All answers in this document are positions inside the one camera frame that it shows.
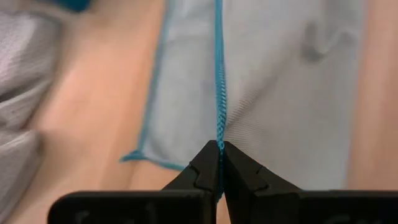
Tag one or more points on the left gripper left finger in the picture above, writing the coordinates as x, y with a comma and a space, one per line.
199, 180

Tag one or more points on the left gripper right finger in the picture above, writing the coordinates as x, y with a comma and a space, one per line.
245, 186

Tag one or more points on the light blue microfiber towel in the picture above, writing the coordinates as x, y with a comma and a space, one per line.
280, 93

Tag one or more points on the grey microfiber towel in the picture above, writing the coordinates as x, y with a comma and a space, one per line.
21, 77

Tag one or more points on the teal plastic bin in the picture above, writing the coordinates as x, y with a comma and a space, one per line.
74, 3

